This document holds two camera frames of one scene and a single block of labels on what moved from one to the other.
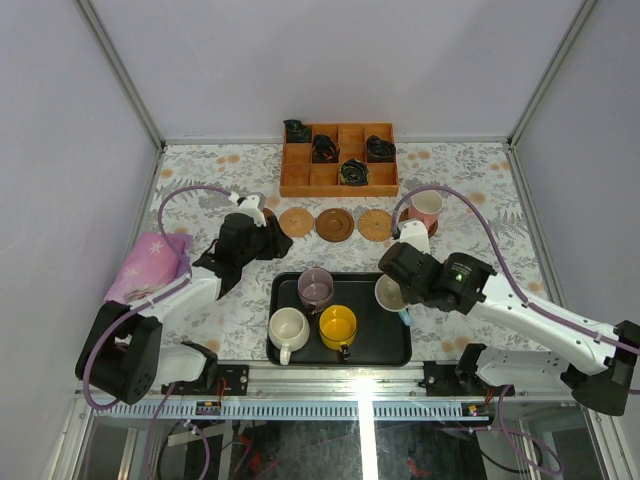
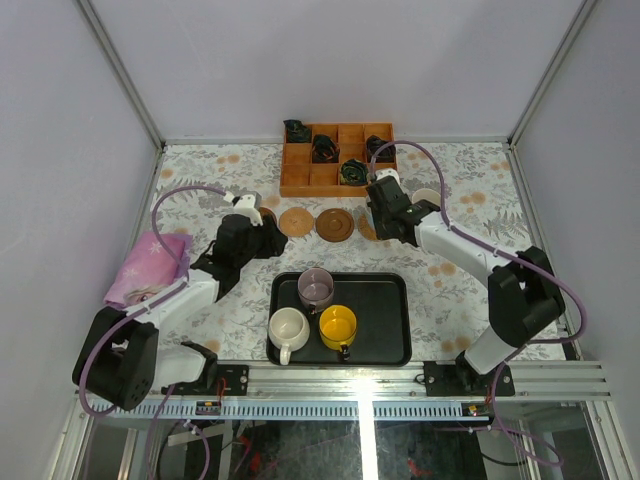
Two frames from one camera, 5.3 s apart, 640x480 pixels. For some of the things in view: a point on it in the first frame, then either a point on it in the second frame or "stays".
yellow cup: (337, 328) stays
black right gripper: (408, 295) to (381, 233)
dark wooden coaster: (334, 225) stays
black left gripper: (272, 237) stays
